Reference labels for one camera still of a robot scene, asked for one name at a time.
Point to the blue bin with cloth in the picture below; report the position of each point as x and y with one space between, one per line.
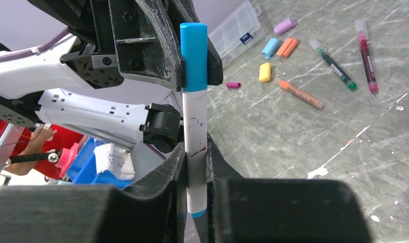
102 163

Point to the yellow highlighter cap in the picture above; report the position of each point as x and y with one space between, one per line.
264 72

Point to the green marker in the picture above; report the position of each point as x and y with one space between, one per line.
337 69

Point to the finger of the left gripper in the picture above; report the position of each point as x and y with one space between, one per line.
146 45
203 65

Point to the orange marker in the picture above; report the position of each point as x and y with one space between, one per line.
302 95

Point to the dark red marker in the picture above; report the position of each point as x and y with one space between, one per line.
362 36

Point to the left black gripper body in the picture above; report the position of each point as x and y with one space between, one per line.
94 57

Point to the blue highlighter cap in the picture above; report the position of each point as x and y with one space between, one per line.
270 48

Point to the clear plastic parts box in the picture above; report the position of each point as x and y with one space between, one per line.
237 33

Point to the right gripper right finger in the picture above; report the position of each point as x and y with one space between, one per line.
280 210

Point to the orange highlighter cap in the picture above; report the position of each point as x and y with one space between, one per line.
287 47

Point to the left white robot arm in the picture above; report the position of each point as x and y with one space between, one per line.
36 88

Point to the magenta marker cap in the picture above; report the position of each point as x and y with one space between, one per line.
233 85

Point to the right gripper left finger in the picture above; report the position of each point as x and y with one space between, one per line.
152 209

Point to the pink highlighter cap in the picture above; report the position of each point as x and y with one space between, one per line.
284 26

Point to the person in red shirt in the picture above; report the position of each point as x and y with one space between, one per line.
54 138

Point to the blue capped white marker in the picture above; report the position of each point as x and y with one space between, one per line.
194 100

